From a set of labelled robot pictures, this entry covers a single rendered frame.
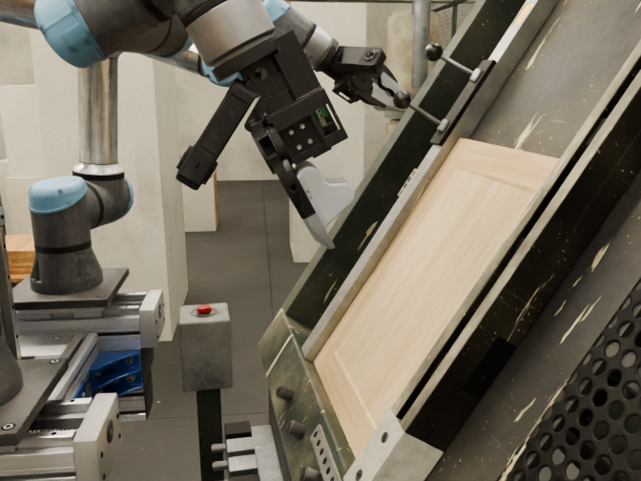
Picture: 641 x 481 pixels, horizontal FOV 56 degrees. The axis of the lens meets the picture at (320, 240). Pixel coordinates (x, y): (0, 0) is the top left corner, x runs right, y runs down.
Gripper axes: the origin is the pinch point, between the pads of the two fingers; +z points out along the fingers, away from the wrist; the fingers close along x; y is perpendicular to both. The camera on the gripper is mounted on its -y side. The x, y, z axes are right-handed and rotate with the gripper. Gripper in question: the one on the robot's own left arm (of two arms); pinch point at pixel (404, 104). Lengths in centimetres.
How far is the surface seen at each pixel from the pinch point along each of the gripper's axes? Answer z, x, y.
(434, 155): 9.1, 8.0, -4.6
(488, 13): 10.8, -34.7, 4.2
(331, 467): 7, 71, -22
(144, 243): -15, 30, 239
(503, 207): 11.3, 22.5, -31.6
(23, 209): -98, 34, 434
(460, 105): 8.1, -2.7, -8.0
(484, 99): 11.2, -5.3, -10.6
